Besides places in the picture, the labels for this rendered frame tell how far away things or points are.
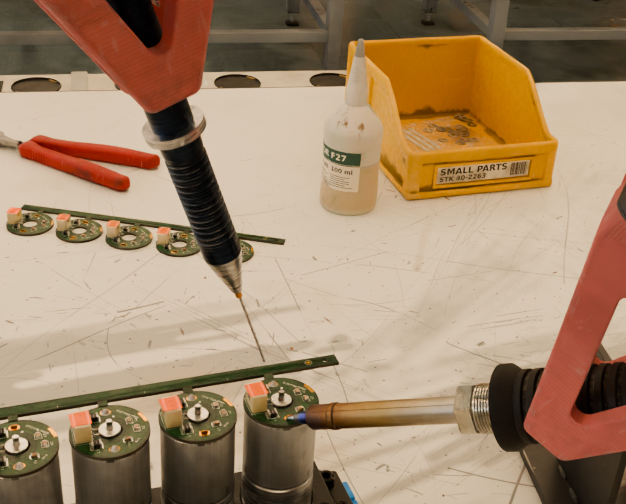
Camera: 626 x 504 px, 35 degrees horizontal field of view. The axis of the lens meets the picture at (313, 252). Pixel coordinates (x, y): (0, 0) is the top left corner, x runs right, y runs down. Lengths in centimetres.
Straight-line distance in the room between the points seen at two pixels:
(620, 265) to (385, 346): 26
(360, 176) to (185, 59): 34
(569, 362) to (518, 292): 27
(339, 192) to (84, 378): 20
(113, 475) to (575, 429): 14
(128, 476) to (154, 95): 13
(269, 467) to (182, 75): 15
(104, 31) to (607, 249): 12
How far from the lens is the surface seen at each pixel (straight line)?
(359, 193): 57
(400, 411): 30
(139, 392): 34
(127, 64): 23
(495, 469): 41
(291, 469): 34
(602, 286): 23
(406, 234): 56
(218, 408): 33
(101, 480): 32
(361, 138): 56
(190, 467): 33
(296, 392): 34
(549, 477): 41
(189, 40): 24
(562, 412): 27
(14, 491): 32
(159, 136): 25
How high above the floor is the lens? 102
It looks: 30 degrees down
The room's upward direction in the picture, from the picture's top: 4 degrees clockwise
